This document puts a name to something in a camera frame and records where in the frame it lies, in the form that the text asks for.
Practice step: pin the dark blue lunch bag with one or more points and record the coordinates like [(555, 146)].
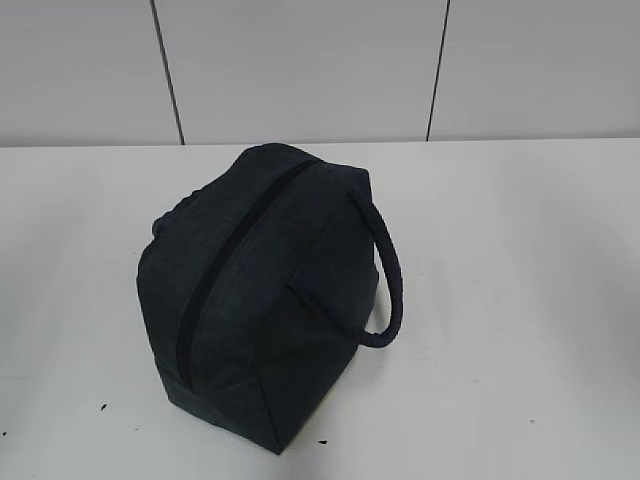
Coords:
[(258, 288)]

